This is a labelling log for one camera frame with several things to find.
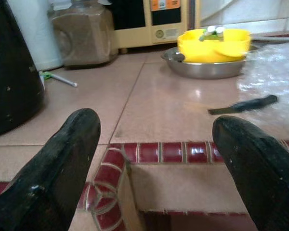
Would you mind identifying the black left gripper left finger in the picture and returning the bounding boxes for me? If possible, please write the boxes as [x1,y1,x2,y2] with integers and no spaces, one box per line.
[0,108,102,231]

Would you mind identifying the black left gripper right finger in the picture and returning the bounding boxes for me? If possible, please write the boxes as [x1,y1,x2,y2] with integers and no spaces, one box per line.
[211,115,289,231]

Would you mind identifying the steel bowl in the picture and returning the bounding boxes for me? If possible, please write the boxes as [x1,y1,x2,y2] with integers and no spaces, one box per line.
[160,44,260,80]

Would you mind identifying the yellow plastic bowl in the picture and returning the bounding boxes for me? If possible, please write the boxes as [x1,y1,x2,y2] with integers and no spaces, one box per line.
[177,28,252,63]

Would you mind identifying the steel spoon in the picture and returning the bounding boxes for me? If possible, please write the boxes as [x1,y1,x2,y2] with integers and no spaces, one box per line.
[171,52,186,63]

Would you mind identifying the small black flat piece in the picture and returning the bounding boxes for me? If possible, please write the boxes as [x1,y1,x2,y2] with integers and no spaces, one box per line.
[207,94,279,116]

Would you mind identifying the green white training chopsticks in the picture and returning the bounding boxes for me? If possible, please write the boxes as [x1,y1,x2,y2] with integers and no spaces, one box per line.
[39,71,78,88]

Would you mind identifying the clear bubble wrap sheet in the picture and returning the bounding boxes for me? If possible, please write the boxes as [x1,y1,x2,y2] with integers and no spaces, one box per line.
[236,43,289,135]

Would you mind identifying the black electric kettle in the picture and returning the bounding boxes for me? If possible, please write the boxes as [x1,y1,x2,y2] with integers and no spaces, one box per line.
[0,0,46,140]

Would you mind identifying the brown powder plastic jar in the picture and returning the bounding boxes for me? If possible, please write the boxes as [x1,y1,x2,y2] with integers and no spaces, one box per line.
[48,0,118,68]

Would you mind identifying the white plastic jug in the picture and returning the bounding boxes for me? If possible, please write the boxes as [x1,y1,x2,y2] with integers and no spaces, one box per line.
[7,0,65,72]

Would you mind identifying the green white plastic utensil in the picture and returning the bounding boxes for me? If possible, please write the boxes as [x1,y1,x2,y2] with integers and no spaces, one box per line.
[198,25,226,42]

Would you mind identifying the beige water ionizer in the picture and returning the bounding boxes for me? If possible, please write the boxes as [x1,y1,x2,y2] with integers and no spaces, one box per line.
[108,0,202,54]

